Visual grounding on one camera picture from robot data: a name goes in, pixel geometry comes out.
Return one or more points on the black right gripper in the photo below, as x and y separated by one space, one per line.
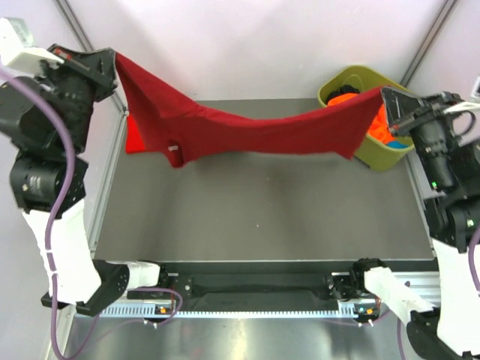
406 111

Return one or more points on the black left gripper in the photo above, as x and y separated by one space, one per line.
94 67

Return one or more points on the dark red t-shirt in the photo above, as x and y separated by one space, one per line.
183 130

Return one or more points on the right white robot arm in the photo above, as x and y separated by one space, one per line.
449 330

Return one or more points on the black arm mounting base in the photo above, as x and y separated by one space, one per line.
232 291

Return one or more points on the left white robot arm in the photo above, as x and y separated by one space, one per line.
46 113

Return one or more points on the blue garment in bin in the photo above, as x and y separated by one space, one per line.
396 145

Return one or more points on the orange t-shirt in bin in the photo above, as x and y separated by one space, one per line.
378 128

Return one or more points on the olive green plastic bin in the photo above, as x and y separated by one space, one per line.
372 152

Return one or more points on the black garment in bin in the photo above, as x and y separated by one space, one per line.
344 89

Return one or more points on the folded bright red t-shirt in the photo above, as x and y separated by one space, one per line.
134 143

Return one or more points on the right aluminium frame post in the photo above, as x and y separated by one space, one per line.
442 16

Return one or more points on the aluminium frame post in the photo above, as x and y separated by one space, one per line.
70 17
442 16

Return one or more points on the left aluminium frame post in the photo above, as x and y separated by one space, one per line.
70 17

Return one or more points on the slotted grey cable duct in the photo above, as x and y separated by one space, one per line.
162 309

